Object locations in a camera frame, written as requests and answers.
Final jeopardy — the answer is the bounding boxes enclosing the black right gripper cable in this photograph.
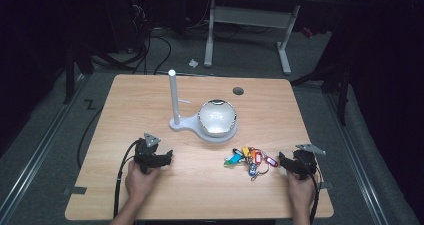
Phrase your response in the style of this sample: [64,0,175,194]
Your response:
[298,156,324,225]

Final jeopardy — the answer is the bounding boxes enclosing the black floor cable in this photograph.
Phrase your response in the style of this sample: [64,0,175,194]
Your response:
[76,105,105,170]

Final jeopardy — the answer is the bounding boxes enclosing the white stand with pole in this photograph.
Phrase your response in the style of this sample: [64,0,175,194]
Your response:
[167,68,239,144]

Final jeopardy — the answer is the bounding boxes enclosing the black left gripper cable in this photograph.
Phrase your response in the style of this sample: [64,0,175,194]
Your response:
[113,139,142,219]

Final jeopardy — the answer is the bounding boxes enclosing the person's right hand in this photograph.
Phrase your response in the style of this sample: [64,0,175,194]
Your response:
[286,169,320,211]

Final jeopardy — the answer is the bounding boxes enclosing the bunch of keys with coloured tags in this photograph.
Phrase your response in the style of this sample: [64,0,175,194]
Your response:
[223,146,280,182]

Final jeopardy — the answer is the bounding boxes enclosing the black floor cables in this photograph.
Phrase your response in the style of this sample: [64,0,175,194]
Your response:
[89,26,214,76]

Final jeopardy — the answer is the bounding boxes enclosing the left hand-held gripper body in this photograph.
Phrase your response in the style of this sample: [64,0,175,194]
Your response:
[134,132,165,175]

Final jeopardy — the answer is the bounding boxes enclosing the metal floor rail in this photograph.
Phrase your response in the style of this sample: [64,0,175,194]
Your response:
[0,72,88,225]
[324,91,391,225]

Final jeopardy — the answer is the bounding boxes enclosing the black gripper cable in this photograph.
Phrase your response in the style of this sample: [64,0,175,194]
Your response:
[113,139,142,219]
[298,156,324,225]

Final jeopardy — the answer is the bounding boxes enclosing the person's left hand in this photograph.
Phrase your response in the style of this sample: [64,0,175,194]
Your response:
[124,159,162,203]

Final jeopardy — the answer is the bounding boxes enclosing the white-framed desk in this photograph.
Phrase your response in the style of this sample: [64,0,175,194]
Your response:
[133,0,344,76]

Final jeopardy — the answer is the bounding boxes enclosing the black metal stand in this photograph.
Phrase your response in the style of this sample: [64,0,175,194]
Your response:
[289,28,354,127]
[62,41,96,105]

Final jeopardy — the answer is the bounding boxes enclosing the black computer tower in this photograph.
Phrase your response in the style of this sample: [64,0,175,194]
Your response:
[102,0,153,54]

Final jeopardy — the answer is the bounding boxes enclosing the shiny white round bowl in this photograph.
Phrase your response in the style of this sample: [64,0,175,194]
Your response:
[197,99,238,139]

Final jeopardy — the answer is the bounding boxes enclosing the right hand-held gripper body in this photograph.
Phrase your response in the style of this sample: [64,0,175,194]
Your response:
[292,143,327,181]

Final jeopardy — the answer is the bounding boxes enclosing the small red object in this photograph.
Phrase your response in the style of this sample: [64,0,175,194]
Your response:
[300,26,315,39]

